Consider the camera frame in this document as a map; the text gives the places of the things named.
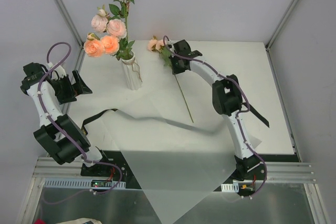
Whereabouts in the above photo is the black ribbon gold lettering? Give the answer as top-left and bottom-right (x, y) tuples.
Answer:
(81, 105), (270, 135)

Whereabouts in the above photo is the white wrapping paper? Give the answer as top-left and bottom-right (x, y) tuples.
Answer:
(102, 99), (260, 223)

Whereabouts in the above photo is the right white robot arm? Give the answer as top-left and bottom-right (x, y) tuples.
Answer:
(164, 36), (269, 181)

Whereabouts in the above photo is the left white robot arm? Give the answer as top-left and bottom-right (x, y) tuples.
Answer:
(20, 62), (111, 176)

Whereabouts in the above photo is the white ribbed vase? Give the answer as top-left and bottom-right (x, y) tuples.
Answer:
(121, 55), (143, 90)

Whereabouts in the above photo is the beige cloth bag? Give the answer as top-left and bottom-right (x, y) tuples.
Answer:
(62, 218), (102, 224)

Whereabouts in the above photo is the red object at bottom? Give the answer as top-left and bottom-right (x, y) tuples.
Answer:
(34, 219), (46, 224)

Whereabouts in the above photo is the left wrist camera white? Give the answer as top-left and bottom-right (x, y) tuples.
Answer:
(50, 65), (67, 80)

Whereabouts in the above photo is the aluminium front rail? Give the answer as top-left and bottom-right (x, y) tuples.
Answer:
(33, 157), (317, 184)

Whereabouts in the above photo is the left white cable duct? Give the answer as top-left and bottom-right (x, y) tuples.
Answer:
(44, 178), (126, 190)

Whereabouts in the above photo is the white cable duct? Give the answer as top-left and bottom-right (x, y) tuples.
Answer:
(220, 183), (239, 193)
(44, 178), (126, 190)

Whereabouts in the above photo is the left aluminium frame post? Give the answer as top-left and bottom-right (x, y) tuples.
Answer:
(54, 0), (84, 48)

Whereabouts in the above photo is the aluminium frame post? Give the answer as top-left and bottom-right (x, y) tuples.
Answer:
(265, 0), (301, 52)
(54, 0), (84, 48)

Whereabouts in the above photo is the right aluminium frame post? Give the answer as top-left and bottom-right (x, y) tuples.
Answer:
(265, 0), (301, 52)

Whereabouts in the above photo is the right white cable duct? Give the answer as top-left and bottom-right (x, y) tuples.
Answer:
(220, 183), (239, 193)

